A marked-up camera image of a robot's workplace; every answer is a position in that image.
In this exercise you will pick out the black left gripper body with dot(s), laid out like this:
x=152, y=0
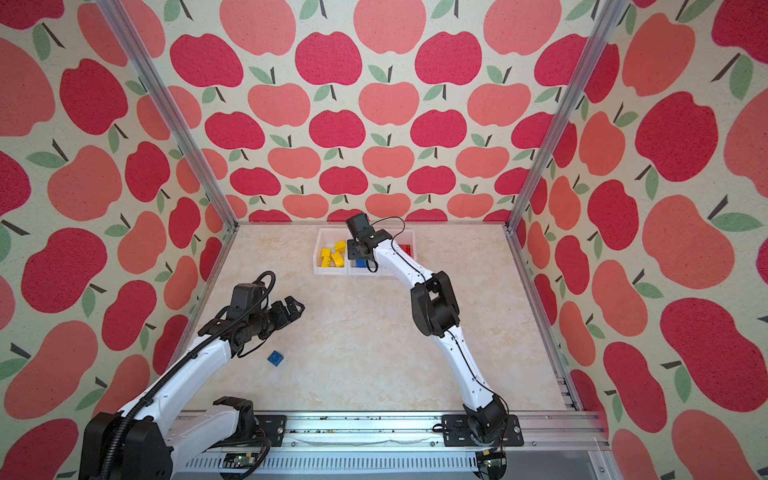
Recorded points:
x=272, y=319

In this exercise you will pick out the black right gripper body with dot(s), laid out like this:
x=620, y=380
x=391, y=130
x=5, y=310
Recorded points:
x=351, y=244

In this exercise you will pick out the small blue lego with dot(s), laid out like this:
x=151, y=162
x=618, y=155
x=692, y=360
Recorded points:
x=275, y=358

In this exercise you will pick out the orange yellow lego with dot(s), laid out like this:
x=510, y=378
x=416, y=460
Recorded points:
x=338, y=260

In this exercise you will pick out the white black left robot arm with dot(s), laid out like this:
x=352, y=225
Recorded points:
x=142, y=441

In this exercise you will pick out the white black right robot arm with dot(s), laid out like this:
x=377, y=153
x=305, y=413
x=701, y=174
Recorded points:
x=436, y=314

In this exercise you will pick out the white middle plastic bin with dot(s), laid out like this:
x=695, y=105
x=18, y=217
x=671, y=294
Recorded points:
x=372, y=269

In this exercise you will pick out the white plastic bin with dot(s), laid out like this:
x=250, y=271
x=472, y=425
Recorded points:
x=326, y=238
x=372, y=269
x=407, y=237

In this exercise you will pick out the white left plastic bin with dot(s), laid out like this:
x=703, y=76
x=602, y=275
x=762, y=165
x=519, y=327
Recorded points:
x=326, y=238

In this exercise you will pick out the white right plastic bin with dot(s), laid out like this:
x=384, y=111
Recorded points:
x=407, y=237

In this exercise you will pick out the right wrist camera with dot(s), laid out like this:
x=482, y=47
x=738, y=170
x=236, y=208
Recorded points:
x=359, y=226

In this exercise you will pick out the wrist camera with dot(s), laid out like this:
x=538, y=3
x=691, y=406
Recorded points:
x=359, y=226
x=246, y=296

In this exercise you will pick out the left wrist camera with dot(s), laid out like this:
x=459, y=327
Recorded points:
x=246, y=296

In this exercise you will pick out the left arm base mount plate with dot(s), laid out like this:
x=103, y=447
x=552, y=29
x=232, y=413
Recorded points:
x=273, y=427

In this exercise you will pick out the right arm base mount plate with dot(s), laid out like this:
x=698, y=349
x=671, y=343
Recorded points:
x=459, y=430

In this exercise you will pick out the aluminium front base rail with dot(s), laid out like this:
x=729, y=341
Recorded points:
x=557, y=444

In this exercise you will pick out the aluminium left frame post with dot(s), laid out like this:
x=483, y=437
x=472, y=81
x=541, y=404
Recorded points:
x=130, y=40

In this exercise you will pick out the aluminium frame post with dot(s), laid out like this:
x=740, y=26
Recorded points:
x=130, y=40
x=603, y=28

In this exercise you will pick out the aluminium right frame post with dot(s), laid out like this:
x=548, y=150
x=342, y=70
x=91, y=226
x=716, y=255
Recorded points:
x=603, y=28

